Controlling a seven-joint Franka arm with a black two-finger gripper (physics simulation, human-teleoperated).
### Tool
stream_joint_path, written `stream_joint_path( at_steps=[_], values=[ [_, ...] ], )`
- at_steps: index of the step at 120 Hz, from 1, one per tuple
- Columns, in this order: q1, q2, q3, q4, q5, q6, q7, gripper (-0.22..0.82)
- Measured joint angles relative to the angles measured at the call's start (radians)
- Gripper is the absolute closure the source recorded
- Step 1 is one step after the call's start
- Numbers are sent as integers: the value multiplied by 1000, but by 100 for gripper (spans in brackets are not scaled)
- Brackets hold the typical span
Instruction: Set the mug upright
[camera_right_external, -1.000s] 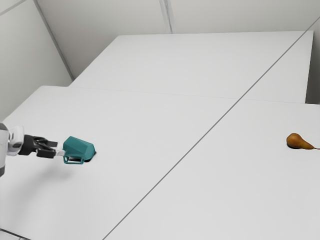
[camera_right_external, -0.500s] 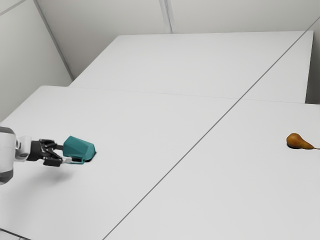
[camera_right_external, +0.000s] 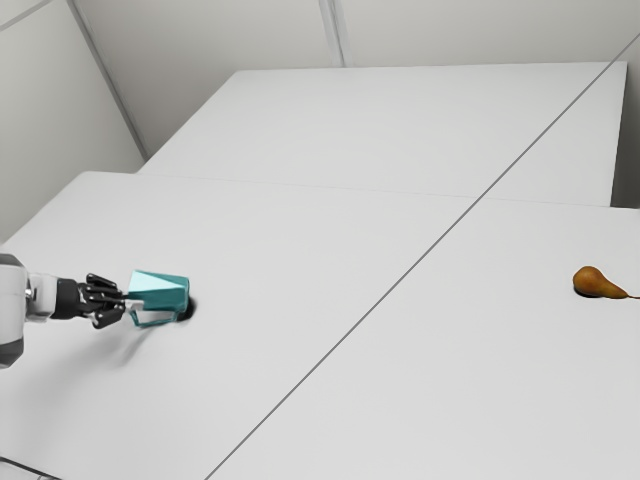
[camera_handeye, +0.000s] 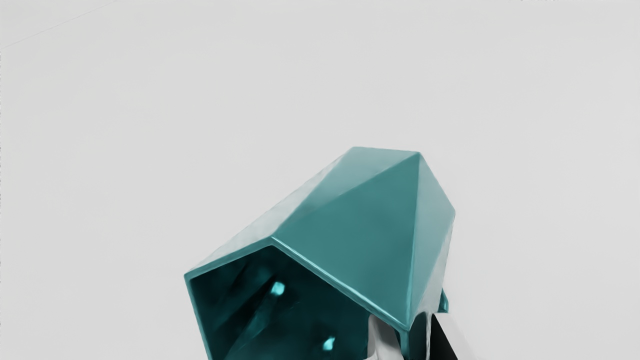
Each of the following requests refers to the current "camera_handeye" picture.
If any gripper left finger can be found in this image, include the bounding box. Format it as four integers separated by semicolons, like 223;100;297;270
367;315;404;360

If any teal faceted mug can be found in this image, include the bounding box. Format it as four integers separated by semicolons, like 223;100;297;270
184;146;456;360

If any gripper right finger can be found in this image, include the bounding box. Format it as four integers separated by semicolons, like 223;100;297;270
428;313;459;360

